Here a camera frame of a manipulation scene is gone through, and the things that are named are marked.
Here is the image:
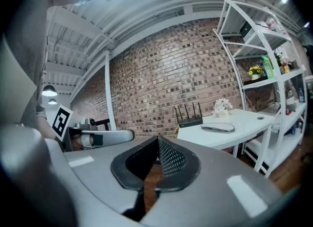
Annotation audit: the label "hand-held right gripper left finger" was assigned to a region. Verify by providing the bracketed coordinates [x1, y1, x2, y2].
[0, 124, 159, 227]

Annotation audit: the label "yellow sunflowers in white pot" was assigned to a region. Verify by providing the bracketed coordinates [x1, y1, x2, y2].
[246, 65, 264, 81]

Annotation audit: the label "clear plastic bag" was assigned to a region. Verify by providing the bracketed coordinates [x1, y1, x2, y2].
[201, 122, 242, 134]

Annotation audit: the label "black router with antennas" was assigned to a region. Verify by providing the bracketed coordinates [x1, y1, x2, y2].
[174, 102, 204, 128]

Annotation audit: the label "white metal shelf rack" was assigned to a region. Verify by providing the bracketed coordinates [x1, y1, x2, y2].
[212, 0, 309, 178]

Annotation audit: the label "green detergent bottle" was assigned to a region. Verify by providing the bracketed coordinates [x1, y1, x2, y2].
[261, 55, 276, 79]

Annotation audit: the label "person's left forearm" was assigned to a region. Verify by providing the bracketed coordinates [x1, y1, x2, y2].
[36, 116, 57, 140]

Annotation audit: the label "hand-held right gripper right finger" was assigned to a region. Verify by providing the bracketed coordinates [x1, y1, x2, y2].
[141, 135, 302, 227]

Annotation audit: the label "large pendant lamp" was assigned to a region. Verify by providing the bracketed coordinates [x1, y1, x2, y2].
[42, 85, 58, 97]

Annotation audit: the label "pink flowers in white pot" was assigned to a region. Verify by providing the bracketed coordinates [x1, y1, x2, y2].
[211, 98, 233, 118]

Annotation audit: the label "person's grey t-shirt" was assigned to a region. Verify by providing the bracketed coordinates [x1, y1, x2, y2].
[0, 0, 49, 129]

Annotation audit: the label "black box device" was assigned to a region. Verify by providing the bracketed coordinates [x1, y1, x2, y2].
[239, 22, 256, 38]

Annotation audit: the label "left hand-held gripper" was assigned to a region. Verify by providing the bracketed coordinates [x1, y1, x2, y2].
[52, 105, 135, 153]

